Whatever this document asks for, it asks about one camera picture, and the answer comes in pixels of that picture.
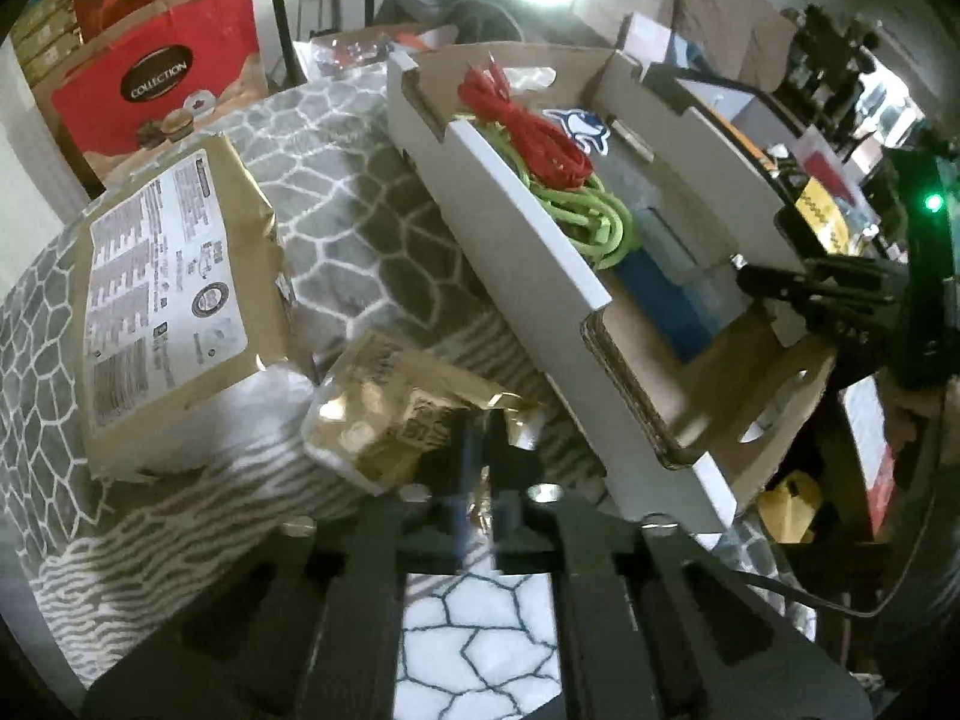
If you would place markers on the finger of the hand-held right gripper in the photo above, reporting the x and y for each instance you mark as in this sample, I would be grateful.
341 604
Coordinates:
776 286
855 276

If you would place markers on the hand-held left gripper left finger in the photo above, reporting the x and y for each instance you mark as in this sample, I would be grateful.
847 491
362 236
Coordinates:
454 532

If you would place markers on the yellow plastic bag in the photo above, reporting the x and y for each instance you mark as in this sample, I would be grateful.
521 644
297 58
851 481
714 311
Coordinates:
795 510

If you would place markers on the white plastic packet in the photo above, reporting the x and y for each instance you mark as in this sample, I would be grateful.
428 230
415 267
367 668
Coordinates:
225 424

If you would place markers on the white cardboard box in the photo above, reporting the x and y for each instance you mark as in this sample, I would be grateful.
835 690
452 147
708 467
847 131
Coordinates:
510 225

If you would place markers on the pink box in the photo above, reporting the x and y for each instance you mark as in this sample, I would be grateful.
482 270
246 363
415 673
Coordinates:
645 36

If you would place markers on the clear plastic bag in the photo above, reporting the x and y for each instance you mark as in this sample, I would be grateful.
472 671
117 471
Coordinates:
352 52

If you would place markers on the small gold packet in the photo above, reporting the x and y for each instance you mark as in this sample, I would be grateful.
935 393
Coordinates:
375 420

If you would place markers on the blue box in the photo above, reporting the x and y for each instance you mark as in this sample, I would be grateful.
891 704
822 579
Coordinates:
667 300

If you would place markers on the white open box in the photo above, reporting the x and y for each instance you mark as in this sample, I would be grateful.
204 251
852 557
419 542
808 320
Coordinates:
757 116

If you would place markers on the red Collection chocolate box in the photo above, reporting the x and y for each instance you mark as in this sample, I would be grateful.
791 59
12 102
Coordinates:
217 37

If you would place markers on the patterned blanket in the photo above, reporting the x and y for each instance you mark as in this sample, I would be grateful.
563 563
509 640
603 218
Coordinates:
360 240

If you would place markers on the blue shark sticker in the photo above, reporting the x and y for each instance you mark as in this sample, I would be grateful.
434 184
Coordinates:
581 127

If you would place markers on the large gold packet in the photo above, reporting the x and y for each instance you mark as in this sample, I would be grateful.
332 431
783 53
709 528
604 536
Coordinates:
165 262

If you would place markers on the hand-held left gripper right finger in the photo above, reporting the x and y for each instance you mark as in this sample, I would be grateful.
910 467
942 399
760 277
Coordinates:
514 532

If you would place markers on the yellow and black packet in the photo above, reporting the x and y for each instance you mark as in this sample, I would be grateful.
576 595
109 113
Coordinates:
821 208

